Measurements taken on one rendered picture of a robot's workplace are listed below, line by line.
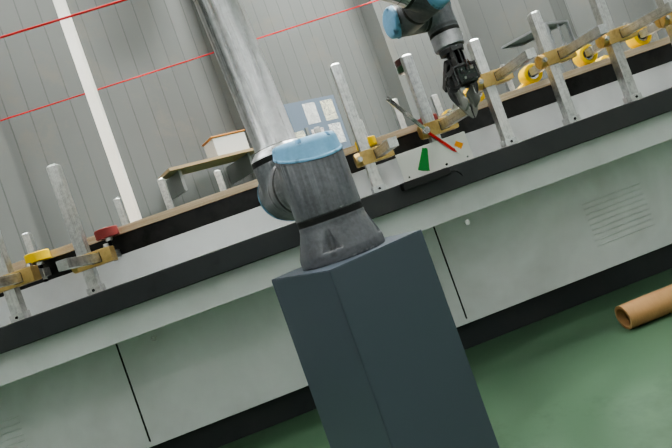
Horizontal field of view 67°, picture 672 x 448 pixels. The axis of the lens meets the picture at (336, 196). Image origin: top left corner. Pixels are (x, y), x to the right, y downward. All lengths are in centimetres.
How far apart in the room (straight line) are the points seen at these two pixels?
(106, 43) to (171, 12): 93
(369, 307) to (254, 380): 111
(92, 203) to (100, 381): 391
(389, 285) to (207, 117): 560
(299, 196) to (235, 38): 45
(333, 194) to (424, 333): 33
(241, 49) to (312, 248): 52
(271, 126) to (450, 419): 75
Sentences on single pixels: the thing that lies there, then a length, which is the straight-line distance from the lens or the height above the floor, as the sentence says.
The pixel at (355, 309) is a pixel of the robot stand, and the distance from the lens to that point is 97.
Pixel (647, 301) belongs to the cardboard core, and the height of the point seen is 7.
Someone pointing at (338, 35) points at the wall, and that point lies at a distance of 801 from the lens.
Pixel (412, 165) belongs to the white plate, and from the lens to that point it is 178.
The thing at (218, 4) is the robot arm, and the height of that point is 125.
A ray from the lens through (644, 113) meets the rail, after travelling 215.
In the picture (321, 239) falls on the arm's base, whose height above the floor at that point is 65.
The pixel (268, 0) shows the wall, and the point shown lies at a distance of 764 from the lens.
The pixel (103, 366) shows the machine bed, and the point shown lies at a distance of 213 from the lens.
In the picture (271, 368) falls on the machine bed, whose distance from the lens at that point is 203.
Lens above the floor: 71
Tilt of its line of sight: 1 degrees up
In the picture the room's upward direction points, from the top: 20 degrees counter-clockwise
